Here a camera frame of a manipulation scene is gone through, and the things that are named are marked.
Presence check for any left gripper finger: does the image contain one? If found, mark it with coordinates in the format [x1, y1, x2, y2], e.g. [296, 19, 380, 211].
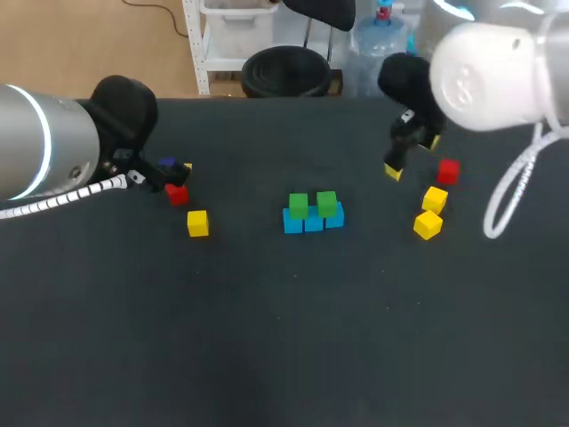
[131, 156, 194, 194]

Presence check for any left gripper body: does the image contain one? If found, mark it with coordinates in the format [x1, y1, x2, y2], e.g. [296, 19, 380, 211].
[77, 75, 159, 188]

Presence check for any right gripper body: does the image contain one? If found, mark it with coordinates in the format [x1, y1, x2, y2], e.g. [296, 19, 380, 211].
[377, 52, 447, 155]

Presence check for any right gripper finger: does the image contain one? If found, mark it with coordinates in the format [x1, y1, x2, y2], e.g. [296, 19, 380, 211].
[383, 141, 415, 182]
[418, 129, 443, 153]

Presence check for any red cube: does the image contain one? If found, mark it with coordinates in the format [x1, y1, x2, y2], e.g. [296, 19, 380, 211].
[436, 158, 461, 185]
[164, 184, 190, 206]

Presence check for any yellow cube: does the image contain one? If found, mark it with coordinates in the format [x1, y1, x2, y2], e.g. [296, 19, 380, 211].
[187, 209, 211, 238]
[421, 186, 450, 215]
[413, 209, 444, 241]

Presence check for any green cube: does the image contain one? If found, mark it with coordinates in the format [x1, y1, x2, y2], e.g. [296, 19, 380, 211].
[316, 190, 338, 218]
[288, 192, 309, 220]

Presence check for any clear water jug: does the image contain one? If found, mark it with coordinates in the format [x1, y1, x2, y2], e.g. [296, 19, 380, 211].
[349, 0, 417, 98]

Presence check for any white metal shelf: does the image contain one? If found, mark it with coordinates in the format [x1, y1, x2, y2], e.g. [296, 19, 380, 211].
[181, 0, 276, 96]

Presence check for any black chair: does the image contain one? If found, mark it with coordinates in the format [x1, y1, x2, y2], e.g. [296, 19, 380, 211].
[281, 0, 357, 63]

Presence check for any black round bin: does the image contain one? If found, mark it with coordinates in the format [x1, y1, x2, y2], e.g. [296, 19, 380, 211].
[241, 44, 333, 99]

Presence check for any white plastic box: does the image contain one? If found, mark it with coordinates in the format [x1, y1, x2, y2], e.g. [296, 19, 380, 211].
[199, 0, 280, 61]

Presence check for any white cable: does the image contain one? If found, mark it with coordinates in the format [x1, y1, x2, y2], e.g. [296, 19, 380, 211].
[483, 116, 569, 240]
[0, 173, 130, 221]

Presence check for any black floor cable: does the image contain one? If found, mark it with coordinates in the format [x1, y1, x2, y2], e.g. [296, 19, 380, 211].
[121, 0, 192, 38]

